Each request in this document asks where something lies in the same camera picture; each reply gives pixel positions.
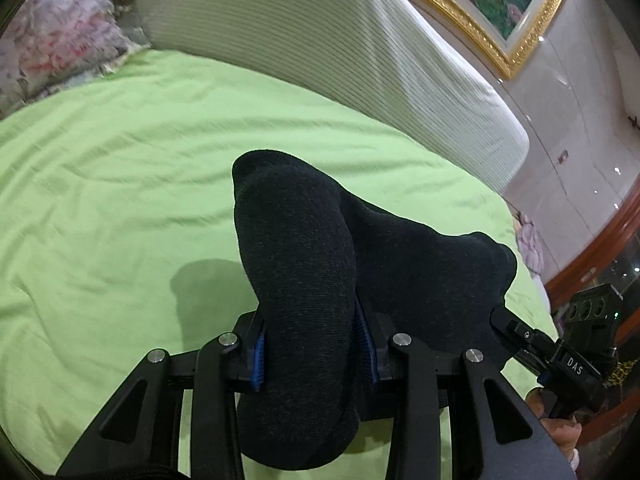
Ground white striped headboard cover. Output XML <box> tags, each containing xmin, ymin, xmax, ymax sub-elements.
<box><xmin>131</xmin><ymin>0</ymin><xmax>531</xmax><ymax>197</ymax></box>

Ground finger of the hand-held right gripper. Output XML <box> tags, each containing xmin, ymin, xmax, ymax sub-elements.
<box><xmin>490</xmin><ymin>306</ymin><xmax>557</xmax><ymax>362</ymax></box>

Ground wooden glass cabinet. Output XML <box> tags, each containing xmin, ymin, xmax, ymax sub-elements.
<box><xmin>544</xmin><ymin>199</ymin><xmax>640</xmax><ymax>448</ymax></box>

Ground pink floral pillow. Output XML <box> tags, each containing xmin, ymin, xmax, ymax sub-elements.
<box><xmin>0</xmin><ymin>0</ymin><xmax>147</xmax><ymax>117</ymax></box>

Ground green bed sheet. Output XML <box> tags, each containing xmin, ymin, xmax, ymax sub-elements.
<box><xmin>0</xmin><ymin>49</ymin><xmax>559</xmax><ymax>480</ymax></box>

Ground person's right hand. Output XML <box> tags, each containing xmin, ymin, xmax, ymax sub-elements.
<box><xmin>525</xmin><ymin>387</ymin><xmax>585</xmax><ymax>473</ymax></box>

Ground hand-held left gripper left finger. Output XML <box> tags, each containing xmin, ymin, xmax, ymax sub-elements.
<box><xmin>55</xmin><ymin>310</ymin><xmax>269</xmax><ymax>480</ymax></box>

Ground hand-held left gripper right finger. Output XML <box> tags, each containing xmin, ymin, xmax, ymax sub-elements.
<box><xmin>352</xmin><ymin>296</ymin><xmax>577</xmax><ymax>480</ymax></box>

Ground pale floral cloth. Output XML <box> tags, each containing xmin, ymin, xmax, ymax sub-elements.
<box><xmin>509</xmin><ymin>204</ymin><xmax>552</xmax><ymax>312</ymax></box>

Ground black pants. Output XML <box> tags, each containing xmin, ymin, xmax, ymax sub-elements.
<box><xmin>231</xmin><ymin>148</ymin><xmax>519</xmax><ymax>472</ymax></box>

